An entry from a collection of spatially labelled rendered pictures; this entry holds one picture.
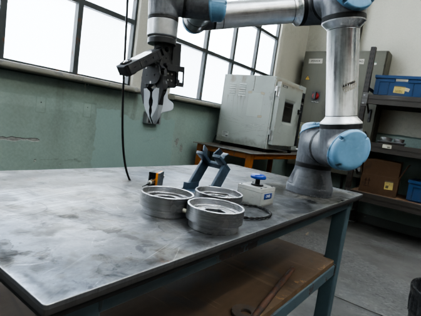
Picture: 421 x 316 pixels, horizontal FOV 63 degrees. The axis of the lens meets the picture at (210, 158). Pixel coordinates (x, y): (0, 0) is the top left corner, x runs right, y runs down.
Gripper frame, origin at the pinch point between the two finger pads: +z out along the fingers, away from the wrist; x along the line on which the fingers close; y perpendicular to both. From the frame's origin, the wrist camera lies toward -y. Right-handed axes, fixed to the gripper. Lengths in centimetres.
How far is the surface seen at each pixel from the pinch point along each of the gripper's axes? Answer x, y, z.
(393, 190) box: 27, 342, 60
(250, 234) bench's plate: -35.7, -4.1, 19.4
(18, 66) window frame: 129, 11, -22
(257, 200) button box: -24.0, 14.6, 18.0
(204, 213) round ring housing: -32.1, -12.7, 15.0
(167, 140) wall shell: 152, 134, 19
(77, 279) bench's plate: -36, -37, 18
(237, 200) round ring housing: -27.7, 1.8, 15.6
